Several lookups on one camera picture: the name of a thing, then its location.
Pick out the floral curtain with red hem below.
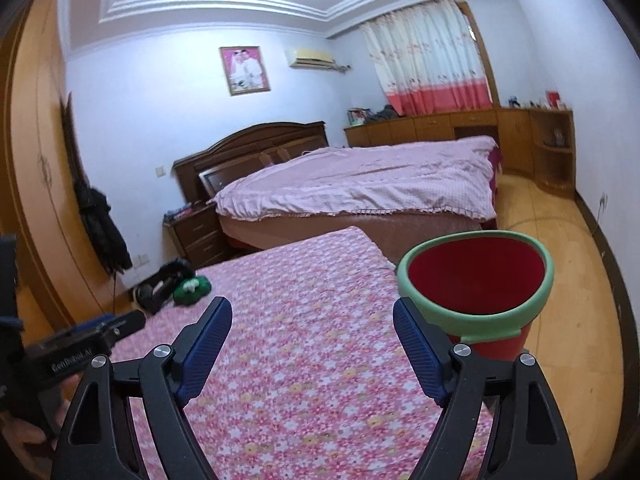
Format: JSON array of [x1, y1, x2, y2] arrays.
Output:
[[360, 2, 494, 116]]

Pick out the framed wall photo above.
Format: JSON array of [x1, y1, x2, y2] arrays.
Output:
[[218, 46, 271, 97]]

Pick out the dark wooden headboard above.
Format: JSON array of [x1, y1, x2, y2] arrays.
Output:
[[172, 121, 328, 207]]

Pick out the red bin with green rim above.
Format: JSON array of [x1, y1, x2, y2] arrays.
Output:
[[397, 230, 556, 361]]

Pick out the wooden window frame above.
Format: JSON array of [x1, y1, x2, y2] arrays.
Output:
[[457, 1, 501, 108]]

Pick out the floor cable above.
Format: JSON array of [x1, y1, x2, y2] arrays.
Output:
[[500, 216, 594, 242]]

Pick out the long wooden cabinet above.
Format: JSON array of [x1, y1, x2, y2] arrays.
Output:
[[344, 107, 531, 181]]

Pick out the black device on table edge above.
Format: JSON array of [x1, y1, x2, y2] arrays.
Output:
[[131, 259, 194, 314]]

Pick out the dark wooden nightstand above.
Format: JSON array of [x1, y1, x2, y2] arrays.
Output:
[[164, 202, 232, 269]]

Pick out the items on nightstand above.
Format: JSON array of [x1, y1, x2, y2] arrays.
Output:
[[164, 204, 201, 221]]

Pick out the pink floral bedsheet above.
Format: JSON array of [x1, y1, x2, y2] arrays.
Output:
[[60, 226, 501, 480]]

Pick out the pink checked blanket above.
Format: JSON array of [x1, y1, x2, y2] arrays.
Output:
[[212, 135, 502, 224]]

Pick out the black hanging coat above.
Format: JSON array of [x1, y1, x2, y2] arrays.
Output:
[[72, 180, 134, 277]]

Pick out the green plush toy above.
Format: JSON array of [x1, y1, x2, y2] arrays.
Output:
[[172, 275, 214, 307]]

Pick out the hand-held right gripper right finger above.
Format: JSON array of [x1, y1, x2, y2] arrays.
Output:
[[392, 297, 578, 480]]

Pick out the person's left hand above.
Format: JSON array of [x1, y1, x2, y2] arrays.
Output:
[[0, 409, 58, 456]]

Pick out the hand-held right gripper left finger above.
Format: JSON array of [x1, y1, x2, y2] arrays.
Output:
[[50, 296, 233, 480]]

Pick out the wooden corner shelf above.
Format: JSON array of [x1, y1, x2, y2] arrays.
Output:
[[527, 107, 575, 199]]

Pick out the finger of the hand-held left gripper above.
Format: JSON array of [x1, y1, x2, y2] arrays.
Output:
[[95, 310, 146, 344]]

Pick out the wall air conditioner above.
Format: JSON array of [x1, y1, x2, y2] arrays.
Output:
[[284, 47, 335, 69]]

